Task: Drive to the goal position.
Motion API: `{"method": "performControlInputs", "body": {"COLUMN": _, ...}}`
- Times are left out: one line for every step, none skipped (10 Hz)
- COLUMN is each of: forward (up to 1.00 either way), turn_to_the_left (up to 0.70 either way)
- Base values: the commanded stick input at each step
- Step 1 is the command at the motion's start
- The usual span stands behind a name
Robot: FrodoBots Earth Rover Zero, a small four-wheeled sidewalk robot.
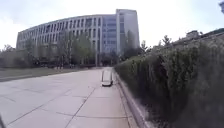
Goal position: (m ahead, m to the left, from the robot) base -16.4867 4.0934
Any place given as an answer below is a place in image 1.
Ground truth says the grey concrete slab pavement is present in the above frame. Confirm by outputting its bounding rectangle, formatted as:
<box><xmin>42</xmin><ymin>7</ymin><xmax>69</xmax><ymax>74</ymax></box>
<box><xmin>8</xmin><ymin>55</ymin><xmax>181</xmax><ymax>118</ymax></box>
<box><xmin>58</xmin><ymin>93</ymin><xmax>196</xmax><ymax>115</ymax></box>
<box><xmin>0</xmin><ymin>67</ymin><xmax>132</xmax><ymax>128</ymax></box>

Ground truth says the long green hedge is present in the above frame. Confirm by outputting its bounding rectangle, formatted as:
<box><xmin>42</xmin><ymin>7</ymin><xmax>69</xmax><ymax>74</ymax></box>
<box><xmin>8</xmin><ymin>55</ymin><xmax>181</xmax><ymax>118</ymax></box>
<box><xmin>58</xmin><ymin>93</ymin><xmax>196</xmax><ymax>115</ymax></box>
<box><xmin>113</xmin><ymin>40</ymin><xmax>224</xmax><ymax>128</ymax></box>

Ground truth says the large curved grey building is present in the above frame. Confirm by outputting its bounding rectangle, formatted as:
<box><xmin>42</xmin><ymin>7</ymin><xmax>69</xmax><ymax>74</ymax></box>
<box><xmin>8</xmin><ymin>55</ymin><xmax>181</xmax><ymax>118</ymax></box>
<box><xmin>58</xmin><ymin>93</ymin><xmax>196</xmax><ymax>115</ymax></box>
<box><xmin>15</xmin><ymin>8</ymin><xmax>141</xmax><ymax>66</ymax></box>

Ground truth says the building behind hedge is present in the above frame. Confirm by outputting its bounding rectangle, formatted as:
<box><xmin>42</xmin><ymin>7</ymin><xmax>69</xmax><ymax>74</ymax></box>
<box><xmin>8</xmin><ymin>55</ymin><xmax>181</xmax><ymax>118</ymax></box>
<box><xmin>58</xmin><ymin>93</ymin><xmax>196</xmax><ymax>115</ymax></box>
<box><xmin>173</xmin><ymin>28</ymin><xmax>224</xmax><ymax>46</ymax></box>

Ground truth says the row of trees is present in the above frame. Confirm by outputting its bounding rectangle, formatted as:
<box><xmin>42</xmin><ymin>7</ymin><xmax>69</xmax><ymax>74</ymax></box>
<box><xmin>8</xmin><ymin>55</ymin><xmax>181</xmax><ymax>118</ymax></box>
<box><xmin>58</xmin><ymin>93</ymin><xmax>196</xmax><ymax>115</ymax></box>
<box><xmin>0</xmin><ymin>30</ymin><xmax>149</xmax><ymax>69</ymax></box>

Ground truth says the small delivery robot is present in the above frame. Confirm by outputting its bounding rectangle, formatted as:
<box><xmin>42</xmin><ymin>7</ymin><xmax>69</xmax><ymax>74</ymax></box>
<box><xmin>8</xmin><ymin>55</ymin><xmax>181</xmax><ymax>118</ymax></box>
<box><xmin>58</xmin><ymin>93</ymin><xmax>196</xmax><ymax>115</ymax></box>
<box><xmin>101</xmin><ymin>67</ymin><xmax>114</xmax><ymax>88</ymax></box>

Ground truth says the grass strip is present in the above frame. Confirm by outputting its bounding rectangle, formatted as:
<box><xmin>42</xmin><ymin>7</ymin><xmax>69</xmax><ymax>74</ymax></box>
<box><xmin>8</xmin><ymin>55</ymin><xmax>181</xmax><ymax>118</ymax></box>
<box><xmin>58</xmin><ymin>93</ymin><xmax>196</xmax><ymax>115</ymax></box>
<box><xmin>0</xmin><ymin>67</ymin><xmax>84</xmax><ymax>81</ymax></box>

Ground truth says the grey stone kerb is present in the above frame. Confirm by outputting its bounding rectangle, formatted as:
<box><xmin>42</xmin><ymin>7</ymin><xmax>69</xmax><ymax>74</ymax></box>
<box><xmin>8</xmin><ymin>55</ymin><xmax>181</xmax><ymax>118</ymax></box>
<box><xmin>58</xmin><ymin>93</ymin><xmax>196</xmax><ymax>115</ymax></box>
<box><xmin>112</xmin><ymin>69</ymin><xmax>155</xmax><ymax>128</ymax></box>

